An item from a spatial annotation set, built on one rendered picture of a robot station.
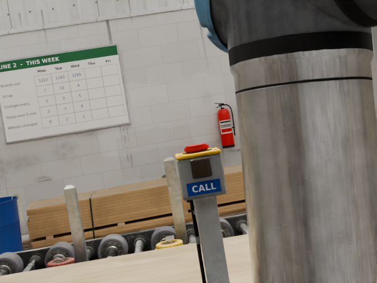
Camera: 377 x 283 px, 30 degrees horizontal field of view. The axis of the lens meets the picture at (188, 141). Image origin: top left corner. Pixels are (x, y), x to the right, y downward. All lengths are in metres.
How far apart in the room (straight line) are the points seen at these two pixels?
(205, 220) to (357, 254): 0.60
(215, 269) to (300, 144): 0.63
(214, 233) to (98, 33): 7.21
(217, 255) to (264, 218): 0.58
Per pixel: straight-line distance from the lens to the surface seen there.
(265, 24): 0.54
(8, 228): 6.61
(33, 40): 8.27
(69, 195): 2.22
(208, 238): 1.12
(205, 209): 1.11
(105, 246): 2.64
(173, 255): 1.92
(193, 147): 1.10
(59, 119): 8.19
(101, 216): 6.97
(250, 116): 0.55
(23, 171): 8.25
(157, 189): 6.98
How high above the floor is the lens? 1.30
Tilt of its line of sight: 3 degrees down
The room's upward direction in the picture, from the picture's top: 9 degrees counter-clockwise
